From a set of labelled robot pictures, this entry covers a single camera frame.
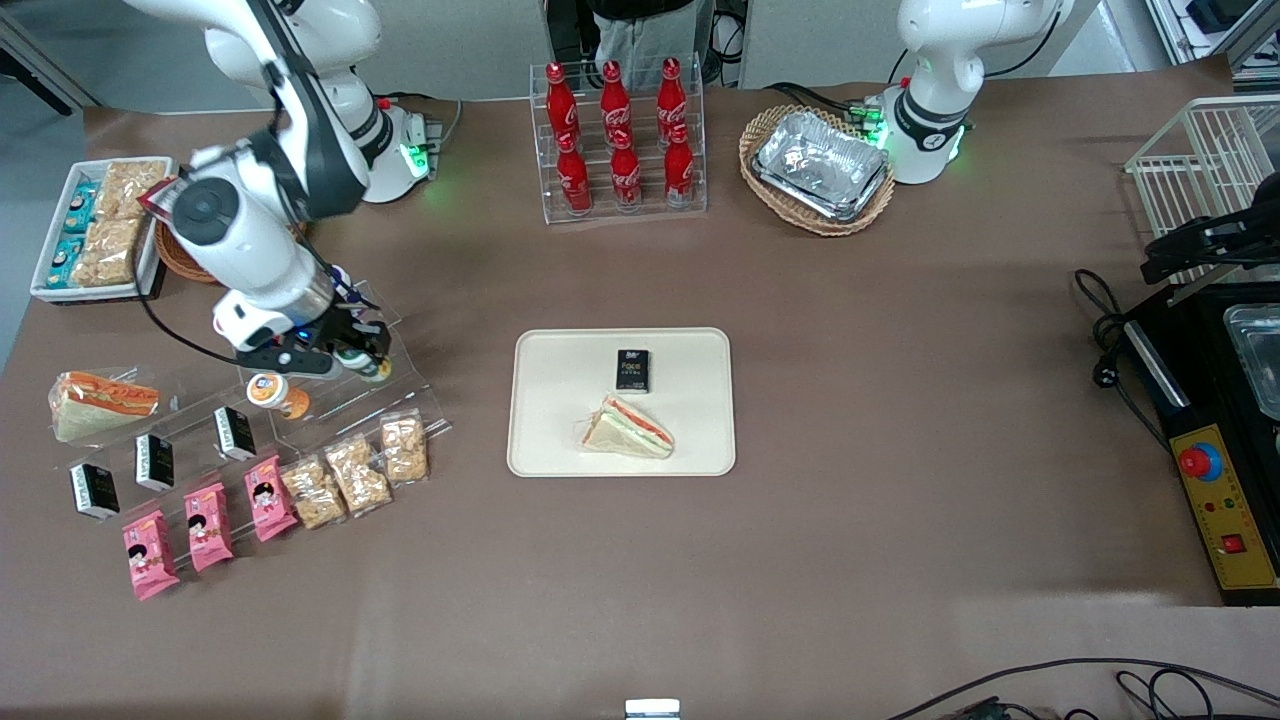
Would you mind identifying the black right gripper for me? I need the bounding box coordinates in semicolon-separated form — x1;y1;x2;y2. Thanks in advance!
235;310;393;380

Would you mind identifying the orange cap gum bottle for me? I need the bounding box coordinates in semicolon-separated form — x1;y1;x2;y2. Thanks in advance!
246;372;311;421

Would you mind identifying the beige plastic serving tray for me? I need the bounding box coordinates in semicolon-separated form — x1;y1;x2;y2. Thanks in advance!
506;327;738;478

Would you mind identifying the white rectangular snack tray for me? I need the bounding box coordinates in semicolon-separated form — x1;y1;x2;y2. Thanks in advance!
30;157;179;304

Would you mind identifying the silver foil tray stack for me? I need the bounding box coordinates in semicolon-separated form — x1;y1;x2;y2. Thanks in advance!
752;110;891;223

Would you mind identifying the metal tray in machine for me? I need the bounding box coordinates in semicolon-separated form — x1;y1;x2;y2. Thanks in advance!
1222;305;1280;421

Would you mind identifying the clear acrylic stepped stand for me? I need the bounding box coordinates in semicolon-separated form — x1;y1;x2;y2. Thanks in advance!
230;285;451;448
50;365;291;521

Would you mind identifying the clear peanut brittle pack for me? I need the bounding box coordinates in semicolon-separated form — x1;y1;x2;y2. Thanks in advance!
280;455;347;531
70;216;143;290
380;412;431;486
98;159;169;221
323;434;392;517

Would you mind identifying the pink snack pack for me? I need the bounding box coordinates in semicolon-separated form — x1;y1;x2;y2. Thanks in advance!
122;510;181;601
183;482;235;573
243;455;299;543

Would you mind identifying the brown wicker snack basket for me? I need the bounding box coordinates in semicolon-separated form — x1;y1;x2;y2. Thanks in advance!
153;218;221;286

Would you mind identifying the red cookie pack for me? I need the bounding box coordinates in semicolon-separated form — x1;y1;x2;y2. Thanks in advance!
138;176;193;221

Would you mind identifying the wrapped triangle sandwich orange filling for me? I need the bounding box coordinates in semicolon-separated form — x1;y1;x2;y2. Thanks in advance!
48;370;161;443

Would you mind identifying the red cola bottle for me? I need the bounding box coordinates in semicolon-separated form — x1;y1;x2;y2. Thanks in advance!
598;60;633;136
545;62;581;141
609;130;643;208
663;123;696;204
556;133;593;213
655;57;689;131

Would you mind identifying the wrapped triangle sandwich green filling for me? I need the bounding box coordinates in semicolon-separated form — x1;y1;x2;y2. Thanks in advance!
578;394;676;461

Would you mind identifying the clear acrylic bottle rack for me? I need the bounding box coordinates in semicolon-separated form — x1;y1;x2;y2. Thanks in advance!
529;52;709;225

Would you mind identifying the person in grey trousers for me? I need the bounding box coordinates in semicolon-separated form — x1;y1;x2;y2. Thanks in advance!
590;0;717;64

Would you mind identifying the wicker basket with foil trays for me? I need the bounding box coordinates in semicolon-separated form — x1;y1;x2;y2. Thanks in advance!
738;104;897;237

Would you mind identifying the black sealing machine yellow panel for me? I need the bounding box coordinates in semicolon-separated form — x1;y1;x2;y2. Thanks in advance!
1125;280;1280;607

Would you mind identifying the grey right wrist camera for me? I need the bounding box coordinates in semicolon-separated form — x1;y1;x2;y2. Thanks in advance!
212;288;296;353

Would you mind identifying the black cable at arm base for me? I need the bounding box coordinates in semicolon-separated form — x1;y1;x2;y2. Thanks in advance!
765;82;886;117

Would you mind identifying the black power cable with plug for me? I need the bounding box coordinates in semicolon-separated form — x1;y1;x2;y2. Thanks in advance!
1073;268;1173;453

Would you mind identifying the long black cable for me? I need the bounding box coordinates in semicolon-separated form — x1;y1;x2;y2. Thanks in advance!
885;657;1280;720

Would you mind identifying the black machine lever handle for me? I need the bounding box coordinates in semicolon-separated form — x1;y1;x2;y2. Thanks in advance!
1142;200;1280;286

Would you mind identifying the looped black cable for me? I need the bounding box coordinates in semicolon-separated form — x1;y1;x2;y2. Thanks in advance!
1115;668;1216;720

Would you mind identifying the white wire rack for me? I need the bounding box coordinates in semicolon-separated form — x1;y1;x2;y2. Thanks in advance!
1125;95;1280;286

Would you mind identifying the aluminium frame shelf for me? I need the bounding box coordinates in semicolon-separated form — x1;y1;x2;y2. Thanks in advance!
1145;0;1280;71

